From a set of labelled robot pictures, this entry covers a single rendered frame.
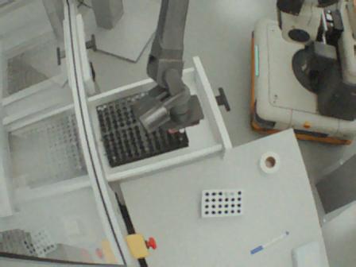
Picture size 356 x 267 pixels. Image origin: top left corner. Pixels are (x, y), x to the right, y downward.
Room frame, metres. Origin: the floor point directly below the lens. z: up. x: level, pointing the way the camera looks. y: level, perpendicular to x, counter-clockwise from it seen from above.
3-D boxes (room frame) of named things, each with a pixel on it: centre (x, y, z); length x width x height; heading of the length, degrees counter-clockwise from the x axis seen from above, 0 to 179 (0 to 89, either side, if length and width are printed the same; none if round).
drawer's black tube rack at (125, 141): (0.40, 0.10, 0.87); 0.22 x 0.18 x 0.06; 107
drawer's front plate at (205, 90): (0.46, -0.09, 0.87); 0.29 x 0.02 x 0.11; 17
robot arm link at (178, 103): (0.38, 0.00, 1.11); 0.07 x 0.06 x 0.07; 125
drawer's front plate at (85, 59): (0.67, 0.31, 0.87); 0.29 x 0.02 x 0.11; 17
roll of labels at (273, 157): (0.32, -0.28, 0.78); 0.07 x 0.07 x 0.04
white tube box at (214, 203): (0.20, -0.13, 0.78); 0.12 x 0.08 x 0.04; 89
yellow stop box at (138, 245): (0.05, 0.11, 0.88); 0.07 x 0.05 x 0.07; 17
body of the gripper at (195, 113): (0.38, 0.00, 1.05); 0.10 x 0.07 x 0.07; 107
